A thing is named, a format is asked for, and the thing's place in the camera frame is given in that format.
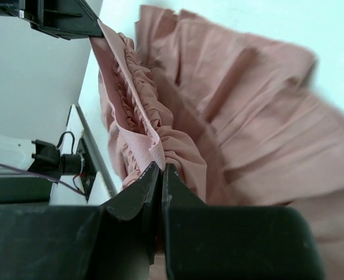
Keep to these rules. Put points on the aluminium table edge rail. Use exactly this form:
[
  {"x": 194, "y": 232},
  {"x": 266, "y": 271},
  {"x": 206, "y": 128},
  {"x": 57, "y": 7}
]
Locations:
[{"x": 107, "y": 188}]

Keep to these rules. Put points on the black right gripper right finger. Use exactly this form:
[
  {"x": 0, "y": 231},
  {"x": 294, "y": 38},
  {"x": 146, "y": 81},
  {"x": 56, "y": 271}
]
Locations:
[{"x": 241, "y": 242}]

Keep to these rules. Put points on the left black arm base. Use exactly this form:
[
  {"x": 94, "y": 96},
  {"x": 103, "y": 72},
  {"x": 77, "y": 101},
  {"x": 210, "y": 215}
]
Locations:
[{"x": 75, "y": 170}]

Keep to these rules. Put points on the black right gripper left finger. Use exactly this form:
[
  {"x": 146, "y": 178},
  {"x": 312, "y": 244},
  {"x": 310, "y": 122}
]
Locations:
[{"x": 115, "y": 240}]

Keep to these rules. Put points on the pink pleated skirt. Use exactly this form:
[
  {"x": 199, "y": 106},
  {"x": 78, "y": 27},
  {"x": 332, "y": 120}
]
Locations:
[{"x": 231, "y": 111}]

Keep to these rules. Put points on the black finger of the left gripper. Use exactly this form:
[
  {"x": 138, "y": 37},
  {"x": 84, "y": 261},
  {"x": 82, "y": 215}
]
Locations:
[{"x": 67, "y": 19}]

